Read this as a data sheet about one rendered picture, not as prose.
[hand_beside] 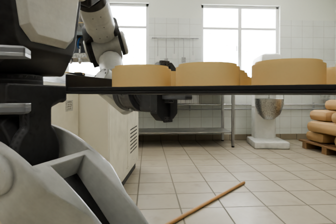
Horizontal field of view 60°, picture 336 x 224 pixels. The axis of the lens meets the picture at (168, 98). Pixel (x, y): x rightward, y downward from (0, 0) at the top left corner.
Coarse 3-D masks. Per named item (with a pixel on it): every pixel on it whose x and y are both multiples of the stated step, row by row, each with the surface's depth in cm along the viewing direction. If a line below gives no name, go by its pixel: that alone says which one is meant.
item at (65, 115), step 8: (72, 96) 177; (56, 104) 154; (64, 104) 165; (72, 104) 176; (56, 112) 154; (64, 112) 165; (72, 112) 177; (56, 120) 154; (64, 120) 165; (72, 120) 177; (64, 128) 165; (72, 128) 177
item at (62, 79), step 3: (63, 75) 166; (45, 78) 144; (48, 78) 147; (51, 78) 151; (54, 78) 154; (57, 78) 158; (60, 78) 162; (63, 78) 166; (54, 81) 154; (57, 81) 158; (60, 81) 162; (63, 81) 166
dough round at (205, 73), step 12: (180, 72) 22; (192, 72) 21; (204, 72) 21; (216, 72) 21; (228, 72) 21; (180, 84) 22; (192, 84) 21; (204, 84) 21; (216, 84) 21; (228, 84) 21
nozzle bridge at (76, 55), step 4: (80, 32) 187; (76, 36) 192; (80, 36) 192; (76, 40) 196; (80, 40) 196; (76, 44) 196; (76, 48) 196; (76, 52) 196; (84, 52) 195; (72, 56) 191; (76, 56) 191; (80, 56) 191; (84, 56) 190; (76, 60) 209; (84, 60) 209
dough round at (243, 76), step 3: (240, 72) 27; (243, 72) 27; (246, 72) 28; (240, 75) 27; (243, 75) 27; (246, 75) 28; (240, 78) 27; (243, 78) 27; (246, 78) 28; (240, 81) 27; (243, 81) 27; (246, 81) 28; (240, 84) 27; (243, 84) 27; (246, 84) 28
